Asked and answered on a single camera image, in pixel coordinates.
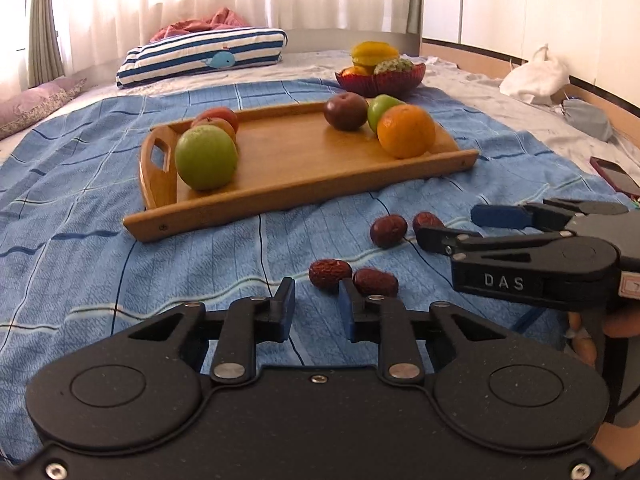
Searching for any red phone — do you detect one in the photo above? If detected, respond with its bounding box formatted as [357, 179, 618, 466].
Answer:
[590, 156, 640, 196]

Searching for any grey-blue cloth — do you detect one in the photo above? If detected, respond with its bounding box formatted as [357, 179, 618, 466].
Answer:
[562, 98, 615, 142]

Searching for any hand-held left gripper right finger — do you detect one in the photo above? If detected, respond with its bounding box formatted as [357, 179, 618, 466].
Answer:
[338, 277, 511, 381]

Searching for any yellow starfruit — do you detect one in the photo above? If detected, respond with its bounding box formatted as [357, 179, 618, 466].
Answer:
[350, 41, 401, 67]

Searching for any large orange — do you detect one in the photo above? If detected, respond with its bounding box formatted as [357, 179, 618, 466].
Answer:
[377, 104, 437, 159]

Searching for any person's right forearm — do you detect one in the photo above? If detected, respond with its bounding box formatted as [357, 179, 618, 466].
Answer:
[590, 400, 640, 473]

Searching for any beige curtain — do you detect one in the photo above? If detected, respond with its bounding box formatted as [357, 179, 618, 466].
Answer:
[27, 0, 66, 88]

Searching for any pink cloth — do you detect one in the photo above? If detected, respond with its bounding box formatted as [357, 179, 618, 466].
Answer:
[150, 7, 248, 43]

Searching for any grey bed headboard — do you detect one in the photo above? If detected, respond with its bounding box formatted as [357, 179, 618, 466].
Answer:
[280, 27, 423, 56]

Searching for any beige bed sheet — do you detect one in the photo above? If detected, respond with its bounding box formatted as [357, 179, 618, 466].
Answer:
[0, 47, 640, 191]

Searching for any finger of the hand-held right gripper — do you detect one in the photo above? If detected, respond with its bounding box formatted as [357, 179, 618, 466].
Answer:
[471, 198, 630, 235]
[416, 226, 568, 261]

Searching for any wooden bed frame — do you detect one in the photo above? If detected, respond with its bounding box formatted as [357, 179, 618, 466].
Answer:
[422, 37, 640, 126]

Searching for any white plastic bag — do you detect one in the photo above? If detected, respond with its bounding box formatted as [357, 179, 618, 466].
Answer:
[500, 44, 571, 107]

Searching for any red jujube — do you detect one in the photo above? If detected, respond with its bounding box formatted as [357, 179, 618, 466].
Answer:
[353, 267, 399, 298]
[412, 211, 446, 233]
[370, 214, 408, 248]
[308, 259, 353, 290]

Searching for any striped whale pillow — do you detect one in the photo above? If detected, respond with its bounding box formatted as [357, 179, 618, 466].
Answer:
[116, 27, 288, 89]

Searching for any blue plaid blanket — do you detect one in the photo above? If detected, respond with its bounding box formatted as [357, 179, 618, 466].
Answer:
[0, 77, 640, 466]

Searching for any person's right hand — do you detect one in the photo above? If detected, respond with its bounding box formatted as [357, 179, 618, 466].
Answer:
[567, 304, 640, 367]

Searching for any purple floral pillow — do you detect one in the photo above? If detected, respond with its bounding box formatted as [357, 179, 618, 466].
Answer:
[0, 77, 88, 141]

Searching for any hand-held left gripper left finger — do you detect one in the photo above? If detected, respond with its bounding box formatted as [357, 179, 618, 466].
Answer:
[127, 277, 297, 387]

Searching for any dark red plum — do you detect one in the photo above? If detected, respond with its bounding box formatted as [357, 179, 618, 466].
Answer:
[324, 92, 369, 132]

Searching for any red glass bowl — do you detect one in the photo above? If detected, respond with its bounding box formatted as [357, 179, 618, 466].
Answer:
[335, 62, 427, 98]

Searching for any white cabinet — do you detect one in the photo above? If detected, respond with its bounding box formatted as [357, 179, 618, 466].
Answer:
[422, 0, 640, 111]

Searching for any green custard apple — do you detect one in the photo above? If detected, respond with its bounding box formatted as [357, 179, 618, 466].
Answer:
[374, 58, 416, 77]

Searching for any wooden tray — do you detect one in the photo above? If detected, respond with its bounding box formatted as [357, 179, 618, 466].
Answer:
[123, 100, 480, 243]

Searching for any small green apple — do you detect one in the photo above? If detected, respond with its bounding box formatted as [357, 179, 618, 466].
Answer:
[367, 94, 407, 133]

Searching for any large green apple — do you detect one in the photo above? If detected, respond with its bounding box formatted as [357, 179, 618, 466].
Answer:
[174, 124, 239, 192]

